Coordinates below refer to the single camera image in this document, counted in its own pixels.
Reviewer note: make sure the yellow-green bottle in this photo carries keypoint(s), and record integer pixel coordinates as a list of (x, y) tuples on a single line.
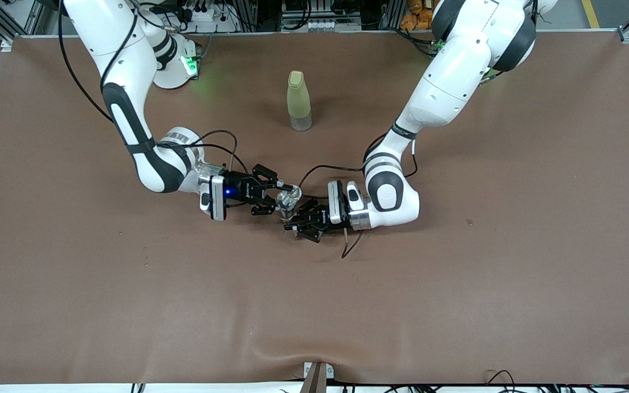
[(298, 98)]

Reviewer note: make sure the clear glass cup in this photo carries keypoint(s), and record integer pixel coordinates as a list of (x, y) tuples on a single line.
[(287, 199)]

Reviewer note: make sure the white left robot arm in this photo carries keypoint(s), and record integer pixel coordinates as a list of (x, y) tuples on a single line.
[(451, 76)]

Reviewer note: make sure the steel double-ended jigger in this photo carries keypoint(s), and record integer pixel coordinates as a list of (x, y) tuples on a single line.
[(289, 218)]

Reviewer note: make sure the white power strip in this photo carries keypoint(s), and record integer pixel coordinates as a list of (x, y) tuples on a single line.
[(321, 25), (200, 15)]

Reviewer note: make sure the orange snack packets pile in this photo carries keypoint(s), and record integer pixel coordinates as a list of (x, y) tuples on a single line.
[(418, 16)]

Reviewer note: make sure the brown table mat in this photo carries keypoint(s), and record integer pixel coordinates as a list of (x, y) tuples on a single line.
[(314, 300)]

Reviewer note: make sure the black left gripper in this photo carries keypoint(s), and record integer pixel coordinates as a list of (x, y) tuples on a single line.
[(318, 216)]

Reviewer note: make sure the metal clamp bracket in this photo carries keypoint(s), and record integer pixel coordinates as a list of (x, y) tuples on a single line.
[(317, 376)]

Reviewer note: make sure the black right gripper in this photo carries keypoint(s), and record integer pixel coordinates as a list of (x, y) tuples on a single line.
[(237, 187)]

